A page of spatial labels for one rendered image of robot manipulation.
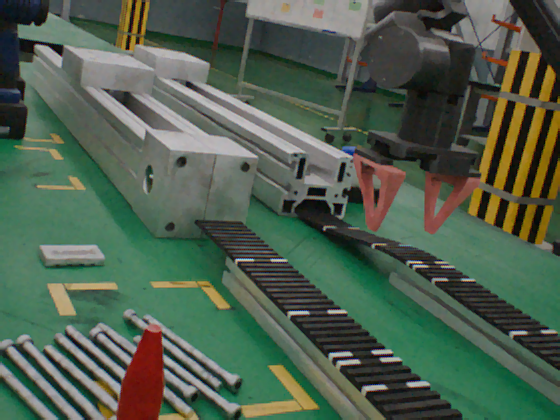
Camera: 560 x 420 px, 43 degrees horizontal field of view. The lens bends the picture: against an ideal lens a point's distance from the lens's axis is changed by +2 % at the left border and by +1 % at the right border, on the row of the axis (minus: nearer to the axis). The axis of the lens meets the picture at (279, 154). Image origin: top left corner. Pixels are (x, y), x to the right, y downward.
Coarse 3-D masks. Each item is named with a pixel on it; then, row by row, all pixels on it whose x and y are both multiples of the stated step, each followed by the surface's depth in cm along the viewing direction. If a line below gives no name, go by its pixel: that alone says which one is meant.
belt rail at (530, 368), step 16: (400, 272) 72; (416, 272) 69; (400, 288) 71; (416, 288) 69; (432, 288) 67; (432, 304) 67; (448, 304) 65; (448, 320) 65; (464, 320) 64; (480, 320) 61; (464, 336) 63; (480, 336) 61; (496, 336) 60; (496, 352) 59; (512, 352) 59; (528, 352) 57; (512, 368) 58; (528, 368) 56; (544, 368) 55; (544, 384) 55
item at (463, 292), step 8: (448, 288) 64; (456, 288) 64; (464, 288) 65; (472, 288) 65; (480, 288) 66; (456, 296) 63; (464, 296) 63; (472, 296) 64; (480, 296) 64; (488, 296) 64; (496, 296) 65
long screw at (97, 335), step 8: (96, 328) 49; (88, 336) 49; (96, 336) 48; (104, 336) 48; (104, 344) 48; (112, 344) 48; (112, 352) 47; (120, 352) 47; (120, 360) 47; (128, 360) 46; (168, 392) 44; (168, 400) 43; (176, 400) 43; (176, 408) 43; (184, 408) 42; (184, 416) 42
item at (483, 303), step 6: (462, 300) 62; (468, 300) 62; (474, 300) 62; (480, 300) 63; (486, 300) 63; (492, 300) 63; (498, 300) 64; (504, 300) 64; (468, 306) 61; (474, 306) 61; (480, 306) 61; (486, 306) 62; (492, 306) 62; (498, 306) 62; (504, 306) 63; (510, 306) 63
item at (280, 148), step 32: (160, 96) 133; (192, 96) 119; (224, 96) 126; (224, 128) 108; (256, 128) 99; (288, 128) 105; (288, 160) 87; (320, 160) 94; (352, 160) 92; (256, 192) 94; (288, 192) 89; (320, 192) 92
